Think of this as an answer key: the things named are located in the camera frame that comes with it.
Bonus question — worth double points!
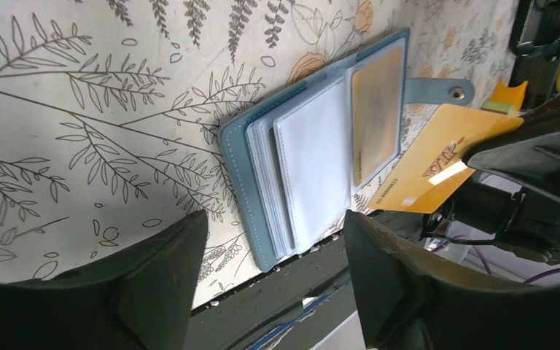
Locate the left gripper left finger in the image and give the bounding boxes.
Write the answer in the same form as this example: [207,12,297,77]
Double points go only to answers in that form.
[0,211,208,349]

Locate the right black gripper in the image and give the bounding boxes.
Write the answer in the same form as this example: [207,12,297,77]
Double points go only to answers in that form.
[422,94,560,265]

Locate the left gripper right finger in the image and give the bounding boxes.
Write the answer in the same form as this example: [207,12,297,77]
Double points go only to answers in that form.
[343,211,560,349]

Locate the gold credit card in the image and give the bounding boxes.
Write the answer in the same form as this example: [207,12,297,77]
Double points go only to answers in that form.
[351,45,404,187]
[368,104,524,214]

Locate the blue card holder wallet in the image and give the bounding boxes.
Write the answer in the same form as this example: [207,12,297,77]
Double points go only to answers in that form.
[219,28,475,272]

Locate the small yellow green block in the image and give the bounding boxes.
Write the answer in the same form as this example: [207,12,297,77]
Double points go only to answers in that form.
[481,80,528,117]

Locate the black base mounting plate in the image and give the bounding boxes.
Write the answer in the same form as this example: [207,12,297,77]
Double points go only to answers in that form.
[183,233,356,349]

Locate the black hard case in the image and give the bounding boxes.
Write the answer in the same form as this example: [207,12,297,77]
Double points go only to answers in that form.
[509,0,560,58]

